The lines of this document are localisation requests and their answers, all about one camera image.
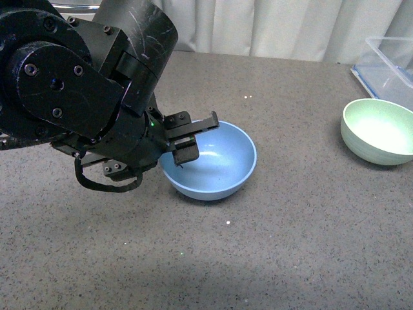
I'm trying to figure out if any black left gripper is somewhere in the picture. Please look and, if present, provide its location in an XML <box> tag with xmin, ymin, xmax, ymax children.
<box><xmin>51</xmin><ymin>106</ymin><xmax>219</xmax><ymax>181</ymax></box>

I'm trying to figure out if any blue bowl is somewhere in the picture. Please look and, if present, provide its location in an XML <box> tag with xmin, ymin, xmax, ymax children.
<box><xmin>160</xmin><ymin>121</ymin><xmax>257</xmax><ymax>201</ymax></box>

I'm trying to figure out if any green bowl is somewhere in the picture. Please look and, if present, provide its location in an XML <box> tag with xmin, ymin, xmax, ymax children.
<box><xmin>340</xmin><ymin>98</ymin><xmax>412</xmax><ymax>166</ymax></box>

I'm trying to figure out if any white curtain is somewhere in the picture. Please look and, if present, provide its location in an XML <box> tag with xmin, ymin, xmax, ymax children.
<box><xmin>51</xmin><ymin>0</ymin><xmax>413</xmax><ymax>65</ymax></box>

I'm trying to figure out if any blue-rimmed container lid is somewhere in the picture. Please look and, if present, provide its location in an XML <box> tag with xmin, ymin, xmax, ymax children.
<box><xmin>351</xmin><ymin>65</ymin><xmax>412</xmax><ymax>107</ymax></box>

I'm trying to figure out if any clear plastic container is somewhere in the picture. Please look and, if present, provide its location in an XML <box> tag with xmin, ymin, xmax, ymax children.
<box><xmin>364</xmin><ymin>37</ymin><xmax>412</xmax><ymax>110</ymax></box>

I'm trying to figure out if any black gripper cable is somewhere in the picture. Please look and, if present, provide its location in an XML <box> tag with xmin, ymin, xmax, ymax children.
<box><xmin>74</xmin><ymin>147</ymin><xmax>145</xmax><ymax>193</ymax></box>

